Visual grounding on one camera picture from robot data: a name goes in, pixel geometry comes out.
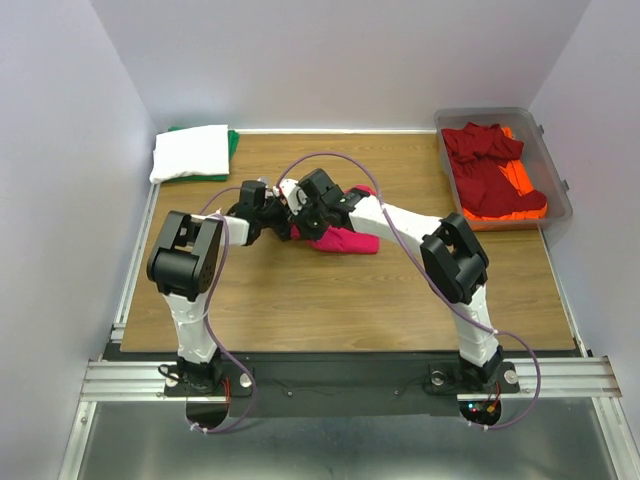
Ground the pink t shirt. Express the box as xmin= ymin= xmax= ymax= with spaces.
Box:
xmin=292 ymin=185 xmax=380 ymax=255

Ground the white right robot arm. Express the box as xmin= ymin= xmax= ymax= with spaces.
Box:
xmin=279 ymin=169 xmax=503 ymax=390

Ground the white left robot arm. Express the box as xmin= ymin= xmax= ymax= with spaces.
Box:
xmin=146 ymin=180 xmax=291 ymax=395

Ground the folded green t shirt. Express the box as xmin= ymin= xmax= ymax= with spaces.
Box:
xmin=162 ymin=125 xmax=242 ymax=182

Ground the folded white t shirt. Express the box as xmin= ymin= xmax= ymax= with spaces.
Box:
xmin=148 ymin=124 xmax=232 ymax=184

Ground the dark red t shirt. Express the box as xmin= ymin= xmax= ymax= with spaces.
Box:
xmin=442 ymin=122 xmax=549 ymax=217

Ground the clear plastic storage bin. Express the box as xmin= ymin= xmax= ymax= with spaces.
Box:
xmin=434 ymin=107 xmax=573 ymax=231

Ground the orange t shirt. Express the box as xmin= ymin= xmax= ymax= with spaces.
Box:
xmin=462 ymin=127 xmax=549 ymax=221

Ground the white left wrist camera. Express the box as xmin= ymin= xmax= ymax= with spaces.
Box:
xmin=258 ymin=177 xmax=280 ymax=198

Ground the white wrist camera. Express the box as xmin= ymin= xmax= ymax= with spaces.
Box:
xmin=277 ymin=179 xmax=307 ymax=215
xmin=258 ymin=177 xmax=280 ymax=198

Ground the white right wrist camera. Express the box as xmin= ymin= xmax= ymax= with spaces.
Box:
xmin=277 ymin=179 xmax=307 ymax=215

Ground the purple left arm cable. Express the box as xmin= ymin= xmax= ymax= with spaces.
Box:
xmin=187 ymin=187 xmax=261 ymax=435

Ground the aluminium mounting rail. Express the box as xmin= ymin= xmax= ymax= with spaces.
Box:
xmin=80 ymin=357 xmax=621 ymax=403

